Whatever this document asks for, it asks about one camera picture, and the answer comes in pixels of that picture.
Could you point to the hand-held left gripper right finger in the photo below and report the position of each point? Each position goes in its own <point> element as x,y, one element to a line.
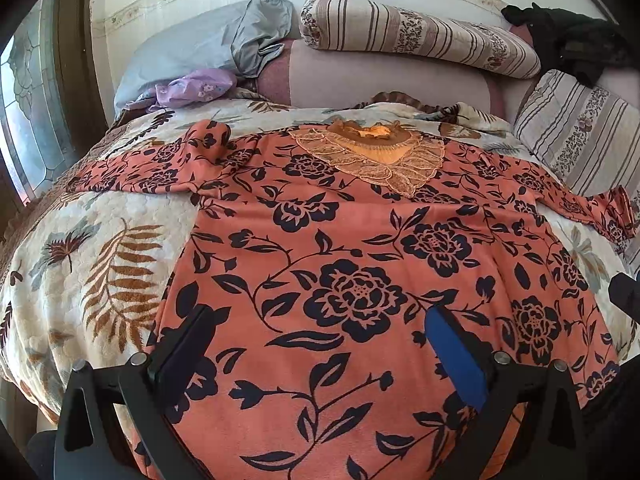
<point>456,356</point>

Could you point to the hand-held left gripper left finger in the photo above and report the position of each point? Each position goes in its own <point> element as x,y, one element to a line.
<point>184,351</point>

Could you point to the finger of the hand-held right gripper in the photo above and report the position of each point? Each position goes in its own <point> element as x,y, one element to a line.
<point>625,297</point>

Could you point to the orange floral garment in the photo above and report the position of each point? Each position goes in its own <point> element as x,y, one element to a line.
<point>350,240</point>

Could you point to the cream leaf-print blanket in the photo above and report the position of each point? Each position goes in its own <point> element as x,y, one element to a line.
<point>100,240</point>

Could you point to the striped floral square pillow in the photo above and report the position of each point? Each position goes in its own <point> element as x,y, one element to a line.
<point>580,130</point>

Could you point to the purple floral cloth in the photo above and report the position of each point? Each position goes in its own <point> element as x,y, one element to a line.
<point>192,87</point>

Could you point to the black clothing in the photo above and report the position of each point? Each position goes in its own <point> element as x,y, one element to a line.
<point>575,35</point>

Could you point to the patterned glass window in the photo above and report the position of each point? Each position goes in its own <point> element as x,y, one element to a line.
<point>30,110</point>

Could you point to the pink blanket roll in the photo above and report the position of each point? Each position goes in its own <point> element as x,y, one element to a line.
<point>360,75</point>

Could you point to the pale blue pillow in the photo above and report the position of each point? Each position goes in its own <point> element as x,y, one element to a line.
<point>190,50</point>

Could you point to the striped floral bolster pillow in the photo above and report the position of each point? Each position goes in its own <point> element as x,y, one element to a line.
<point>415,32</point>

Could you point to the grey satin cloth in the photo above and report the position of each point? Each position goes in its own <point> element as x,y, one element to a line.
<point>262,30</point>

